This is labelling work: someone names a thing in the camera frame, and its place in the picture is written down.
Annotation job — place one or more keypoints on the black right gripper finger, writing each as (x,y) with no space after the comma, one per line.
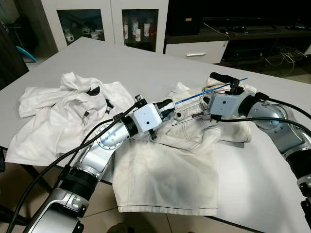
(221,77)

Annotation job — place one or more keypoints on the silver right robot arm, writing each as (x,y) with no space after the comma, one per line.
(277,116)

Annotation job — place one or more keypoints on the white drawer front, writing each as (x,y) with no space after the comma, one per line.
(194,48)

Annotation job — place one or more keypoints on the dark television stand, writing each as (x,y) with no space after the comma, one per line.
(252,36)

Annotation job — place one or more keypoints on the black speaker with gold badge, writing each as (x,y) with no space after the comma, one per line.
(184,17)

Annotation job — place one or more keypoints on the black television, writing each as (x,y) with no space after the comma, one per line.
(252,9)

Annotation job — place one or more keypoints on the white red-printed cup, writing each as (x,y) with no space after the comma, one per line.
(126,31)
(147,30)
(137,35)

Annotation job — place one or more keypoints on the white glass-door cabinet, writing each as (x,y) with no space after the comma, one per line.
(111,24)

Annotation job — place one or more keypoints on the white hooded jacket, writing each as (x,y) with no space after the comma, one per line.
(48,121)

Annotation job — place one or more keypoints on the dark robot foot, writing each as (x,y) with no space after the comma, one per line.
(119,228)

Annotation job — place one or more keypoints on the teal plastic chair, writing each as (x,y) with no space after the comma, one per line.
(26,52)

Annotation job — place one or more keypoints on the dark wooden cabinet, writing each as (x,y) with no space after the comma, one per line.
(9,63)

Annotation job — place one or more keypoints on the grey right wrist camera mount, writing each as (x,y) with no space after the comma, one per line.
(228,104)

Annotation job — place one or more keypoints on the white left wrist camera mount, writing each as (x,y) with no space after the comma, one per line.
(146,116)

